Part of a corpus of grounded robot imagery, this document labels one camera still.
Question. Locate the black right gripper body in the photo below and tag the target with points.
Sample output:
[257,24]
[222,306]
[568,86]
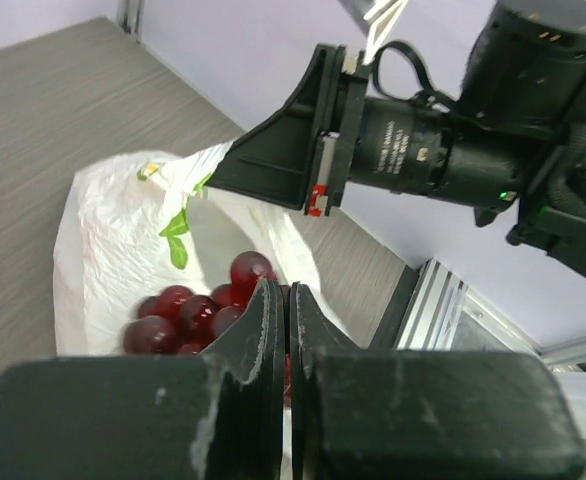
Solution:
[419,146]

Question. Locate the dark purple grape bunch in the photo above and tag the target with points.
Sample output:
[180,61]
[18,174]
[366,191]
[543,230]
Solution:
[178,321]

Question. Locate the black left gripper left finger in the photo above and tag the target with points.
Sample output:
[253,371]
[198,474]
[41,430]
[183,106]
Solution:
[216,415]

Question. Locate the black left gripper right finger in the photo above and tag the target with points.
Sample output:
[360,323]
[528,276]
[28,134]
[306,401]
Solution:
[417,414]

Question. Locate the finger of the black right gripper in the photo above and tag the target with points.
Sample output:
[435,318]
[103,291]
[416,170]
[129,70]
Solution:
[274,161]

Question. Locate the white lemon print plastic bag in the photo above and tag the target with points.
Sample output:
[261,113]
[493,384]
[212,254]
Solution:
[146,220]

